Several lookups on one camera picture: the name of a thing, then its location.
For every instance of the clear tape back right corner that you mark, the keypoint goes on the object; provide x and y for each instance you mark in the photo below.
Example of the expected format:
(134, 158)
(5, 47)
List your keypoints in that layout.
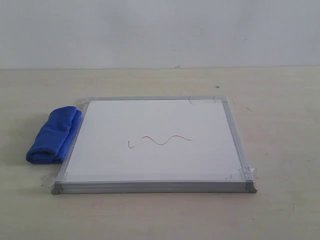
(207, 100)

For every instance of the clear tape back left corner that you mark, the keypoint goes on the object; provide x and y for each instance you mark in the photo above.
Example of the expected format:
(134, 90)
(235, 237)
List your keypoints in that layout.
(82, 101)

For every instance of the clear tape corner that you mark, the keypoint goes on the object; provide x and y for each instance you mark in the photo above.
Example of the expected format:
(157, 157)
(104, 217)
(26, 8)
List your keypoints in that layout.
(49, 180)
(207, 100)
(82, 101)
(243, 175)

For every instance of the clear tape front right corner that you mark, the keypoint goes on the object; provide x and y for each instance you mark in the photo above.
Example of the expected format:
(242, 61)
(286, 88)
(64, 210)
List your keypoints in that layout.
(243, 175)

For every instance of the clear tape front left corner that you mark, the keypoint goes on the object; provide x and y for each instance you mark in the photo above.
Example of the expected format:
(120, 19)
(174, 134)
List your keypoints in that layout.
(49, 180)

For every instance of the blue cloth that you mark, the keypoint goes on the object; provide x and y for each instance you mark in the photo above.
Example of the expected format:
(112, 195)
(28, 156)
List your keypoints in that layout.
(52, 142)

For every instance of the white board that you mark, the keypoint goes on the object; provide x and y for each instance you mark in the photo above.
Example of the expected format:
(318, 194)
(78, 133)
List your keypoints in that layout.
(154, 144)

